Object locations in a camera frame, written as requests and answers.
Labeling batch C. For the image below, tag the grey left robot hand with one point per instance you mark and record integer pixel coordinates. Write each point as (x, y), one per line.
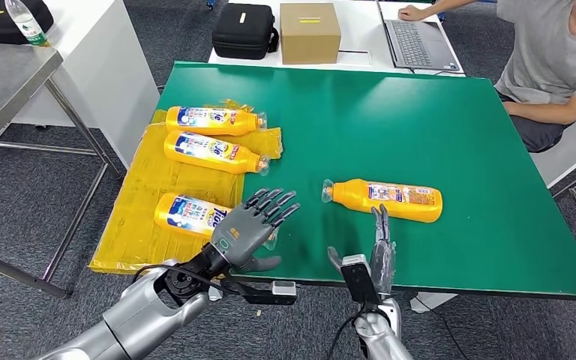
(241, 233)

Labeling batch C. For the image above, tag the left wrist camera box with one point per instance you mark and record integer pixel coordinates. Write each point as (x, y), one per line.
(278, 290)

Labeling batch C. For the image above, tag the grey laptop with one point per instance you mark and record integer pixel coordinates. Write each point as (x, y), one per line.
(417, 44)

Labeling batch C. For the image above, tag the steel table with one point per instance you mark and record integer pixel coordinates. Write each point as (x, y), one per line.
(5, 84)

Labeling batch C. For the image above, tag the white table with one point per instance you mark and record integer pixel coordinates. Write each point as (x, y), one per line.
(114, 74)

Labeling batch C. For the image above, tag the white table foot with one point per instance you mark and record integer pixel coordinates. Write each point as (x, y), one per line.
(215, 294)
(432, 302)

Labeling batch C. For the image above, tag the yellow taped cardboard sheet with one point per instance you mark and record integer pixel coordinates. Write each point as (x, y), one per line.
(129, 233)

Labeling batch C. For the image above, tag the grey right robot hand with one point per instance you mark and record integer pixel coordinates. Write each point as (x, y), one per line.
(383, 263)

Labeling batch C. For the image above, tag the orange detergent bottle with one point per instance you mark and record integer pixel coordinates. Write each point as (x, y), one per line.
(208, 151)
(208, 121)
(183, 213)
(387, 201)

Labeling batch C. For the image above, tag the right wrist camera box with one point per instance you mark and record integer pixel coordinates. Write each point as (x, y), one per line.
(360, 280)

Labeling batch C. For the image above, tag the clear plastic water bottle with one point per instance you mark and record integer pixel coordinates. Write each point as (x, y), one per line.
(25, 22)

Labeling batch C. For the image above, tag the person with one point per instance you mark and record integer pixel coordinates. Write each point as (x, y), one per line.
(551, 54)

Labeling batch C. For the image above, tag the brown cardboard box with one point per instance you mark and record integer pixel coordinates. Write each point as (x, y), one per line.
(310, 43)

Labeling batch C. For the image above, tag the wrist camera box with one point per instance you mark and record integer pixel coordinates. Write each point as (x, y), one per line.
(360, 280)
(278, 290)

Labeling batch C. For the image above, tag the person's right hand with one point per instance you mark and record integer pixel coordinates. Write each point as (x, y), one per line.
(413, 13)

